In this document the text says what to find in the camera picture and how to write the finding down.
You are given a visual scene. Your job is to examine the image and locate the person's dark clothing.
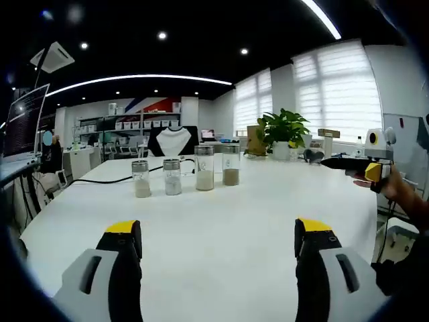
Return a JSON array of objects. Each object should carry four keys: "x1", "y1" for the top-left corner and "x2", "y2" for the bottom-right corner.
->
[{"x1": 369, "y1": 230, "x2": 429, "y2": 298}]

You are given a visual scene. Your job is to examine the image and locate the small glass seasoning bottle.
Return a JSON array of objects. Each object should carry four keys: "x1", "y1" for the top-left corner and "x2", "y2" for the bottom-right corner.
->
[
  {"x1": 163, "y1": 158, "x2": 183, "y2": 196},
  {"x1": 131, "y1": 160, "x2": 152, "y2": 199}
]

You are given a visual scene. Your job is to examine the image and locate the ceiling air conditioner unit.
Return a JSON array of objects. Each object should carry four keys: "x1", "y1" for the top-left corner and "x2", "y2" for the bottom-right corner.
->
[{"x1": 29, "y1": 41, "x2": 76, "y2": 74}]

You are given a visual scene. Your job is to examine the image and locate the curved ceiling light strip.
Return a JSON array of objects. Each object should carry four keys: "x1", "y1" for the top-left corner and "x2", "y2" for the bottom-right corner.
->
[{"x1": 45, "y1": 74, "x2": 233, "y2": 99}]

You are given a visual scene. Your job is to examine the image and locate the narrow window with blinds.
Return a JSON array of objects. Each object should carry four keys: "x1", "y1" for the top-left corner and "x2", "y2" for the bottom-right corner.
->
[{"x1": 233, "y1": 68, "x2": 273, "y2": 133}]

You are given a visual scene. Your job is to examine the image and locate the wide window with blinds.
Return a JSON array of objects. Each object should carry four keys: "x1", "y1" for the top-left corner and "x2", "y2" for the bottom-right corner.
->
[{"x1": 290, "y1": 39, "x2": 383, "y2": 144}]

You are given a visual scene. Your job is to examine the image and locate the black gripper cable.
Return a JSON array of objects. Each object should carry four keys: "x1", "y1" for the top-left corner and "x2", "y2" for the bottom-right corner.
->
[{"x1": 374, "y1": 197, "x2": 397, "y2": 266}]

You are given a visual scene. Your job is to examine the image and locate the person's right hand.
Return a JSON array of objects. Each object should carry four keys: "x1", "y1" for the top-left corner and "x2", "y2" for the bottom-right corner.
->
[{"x1": 351, "y1": 164, "x2": 408, "y2": 202}]

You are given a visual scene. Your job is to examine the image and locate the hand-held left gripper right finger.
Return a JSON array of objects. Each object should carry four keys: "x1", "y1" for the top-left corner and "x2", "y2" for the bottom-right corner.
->
[{"x1": 294, "y1": 217, "x2": 391, "y2": 322}]

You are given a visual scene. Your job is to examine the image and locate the tall seasoning bottle brown powder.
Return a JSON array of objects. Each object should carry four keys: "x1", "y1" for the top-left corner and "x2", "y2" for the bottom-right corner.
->
[{"x1": 222, "y1": 144, "x2": 241, "y2": 186}]

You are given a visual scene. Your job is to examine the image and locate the black and white shirt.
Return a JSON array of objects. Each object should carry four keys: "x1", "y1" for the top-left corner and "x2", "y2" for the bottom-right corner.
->
[{"x1": 147, "y1": 125, "x2": 200, "y2": 158}]

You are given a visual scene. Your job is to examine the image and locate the grey standing desk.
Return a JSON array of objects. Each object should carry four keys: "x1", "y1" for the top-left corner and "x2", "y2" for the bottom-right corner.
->
[{"x1": 0, "y1": 153, "x2": 45, "y2": 215}]

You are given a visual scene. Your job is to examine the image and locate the flat brown box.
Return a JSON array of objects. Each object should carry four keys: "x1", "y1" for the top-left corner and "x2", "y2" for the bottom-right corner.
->
[{"x1": 317, "y1": 128, "x2": 341, "y2": 140}]

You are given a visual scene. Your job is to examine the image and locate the storage shelf with white bins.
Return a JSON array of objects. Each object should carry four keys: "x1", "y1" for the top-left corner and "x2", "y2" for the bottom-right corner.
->
[{"x1": 74, "y1": 102, "x2": 182, "y2": 150}]

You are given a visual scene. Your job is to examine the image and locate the grey headphones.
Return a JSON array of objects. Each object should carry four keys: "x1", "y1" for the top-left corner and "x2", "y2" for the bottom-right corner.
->
[{"x1": 302, "y1": 148, "x2": 326, "y2": 166}]

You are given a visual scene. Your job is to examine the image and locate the computer monitor dark screen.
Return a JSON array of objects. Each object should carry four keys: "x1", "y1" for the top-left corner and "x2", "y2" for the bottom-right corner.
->
[{"x1": 2, "y1": 83, "x2": 51, "y2": 159}]

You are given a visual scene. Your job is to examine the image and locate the black table cable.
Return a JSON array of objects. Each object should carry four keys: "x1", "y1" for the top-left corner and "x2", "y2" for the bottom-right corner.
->
[{"x1": 71, "y1": 157, "x2": 196, "y2": 185}]

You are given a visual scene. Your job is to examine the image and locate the green potted plant white pot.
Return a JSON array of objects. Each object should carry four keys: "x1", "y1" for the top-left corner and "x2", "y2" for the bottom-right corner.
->
[{"x1": 257, "y1": 107, "x2": 312, "y2": 161}]

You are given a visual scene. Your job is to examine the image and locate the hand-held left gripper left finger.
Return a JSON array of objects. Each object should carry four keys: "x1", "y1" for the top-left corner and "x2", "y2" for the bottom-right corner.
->
[{"x1": 53, "y1": 219, "x2": 143, "y2": 322}]

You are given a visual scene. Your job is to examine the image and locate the straight ceiling light strip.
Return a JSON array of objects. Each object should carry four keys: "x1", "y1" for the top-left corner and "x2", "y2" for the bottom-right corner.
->
[{"x1": 300, "y1": 0, "x2": 343, "y2": 40}]

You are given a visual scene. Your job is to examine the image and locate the white swivel chair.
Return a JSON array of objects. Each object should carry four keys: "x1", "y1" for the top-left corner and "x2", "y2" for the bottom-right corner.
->
[{"x1": 53, "y1": 168, "x2": 68, "y2": 189}]

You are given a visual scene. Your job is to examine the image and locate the round ceiling downlights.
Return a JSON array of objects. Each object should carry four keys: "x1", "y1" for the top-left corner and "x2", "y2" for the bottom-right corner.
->
[{"x1": 79, "y1": 31, "x2": 249, "y2": 97}]

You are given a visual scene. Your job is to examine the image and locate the tall seasoning bottle white powder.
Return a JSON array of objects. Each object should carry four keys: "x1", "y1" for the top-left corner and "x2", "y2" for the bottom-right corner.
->
[{"x1": 194, "y1": 145, "x2": 215, "y2": 192}]

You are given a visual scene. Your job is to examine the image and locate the white office chair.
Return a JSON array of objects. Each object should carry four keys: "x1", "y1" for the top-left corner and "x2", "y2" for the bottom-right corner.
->
[{"x1": 377, "y1": 214, "x2": 420, "y2": 260}]

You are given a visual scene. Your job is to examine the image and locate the brown cardboard box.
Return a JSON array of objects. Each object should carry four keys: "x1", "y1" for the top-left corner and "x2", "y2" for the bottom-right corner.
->
[{"x1": 247, "y1": 124, "x2": 266, "y2": 156}]

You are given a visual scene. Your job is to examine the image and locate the whiteboard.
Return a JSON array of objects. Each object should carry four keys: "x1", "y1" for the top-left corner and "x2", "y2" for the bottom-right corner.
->
[{"x1": 381, "y1": 113, "x2": 429, "y2": 202}]

